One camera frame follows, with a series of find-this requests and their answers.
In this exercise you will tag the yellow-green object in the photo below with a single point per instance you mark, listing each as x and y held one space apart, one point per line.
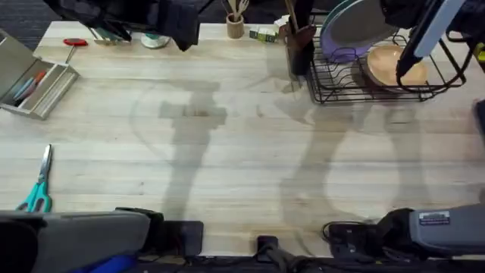
481 52

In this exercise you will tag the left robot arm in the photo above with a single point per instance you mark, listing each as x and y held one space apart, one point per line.
87 239

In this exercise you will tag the wooden cup with utensils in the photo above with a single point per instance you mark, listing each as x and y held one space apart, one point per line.
235 26

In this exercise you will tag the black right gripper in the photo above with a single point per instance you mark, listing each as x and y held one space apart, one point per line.
401 11

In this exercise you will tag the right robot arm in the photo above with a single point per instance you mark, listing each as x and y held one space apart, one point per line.
443 227

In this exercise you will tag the grey plate with teal rim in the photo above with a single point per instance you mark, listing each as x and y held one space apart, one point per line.
360 22

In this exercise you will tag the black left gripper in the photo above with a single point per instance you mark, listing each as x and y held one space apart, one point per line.
113 13

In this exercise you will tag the tan wooden bowl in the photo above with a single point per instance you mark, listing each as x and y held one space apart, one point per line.
382 64

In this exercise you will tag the grey box with pens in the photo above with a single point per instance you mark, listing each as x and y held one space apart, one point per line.
30 83

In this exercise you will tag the small green and white box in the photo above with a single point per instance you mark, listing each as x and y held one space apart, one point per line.
263 34

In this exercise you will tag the beige and teal tool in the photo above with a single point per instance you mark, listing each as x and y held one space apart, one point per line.
110 38

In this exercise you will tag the white round tape roll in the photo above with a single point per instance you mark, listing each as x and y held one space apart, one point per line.
154 41

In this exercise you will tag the brown wooden spatula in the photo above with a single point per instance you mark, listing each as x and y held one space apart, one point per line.
301 38

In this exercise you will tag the black rail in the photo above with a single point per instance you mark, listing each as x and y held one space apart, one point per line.
303 265

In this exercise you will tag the purple plate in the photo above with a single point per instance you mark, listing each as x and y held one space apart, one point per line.
341 53

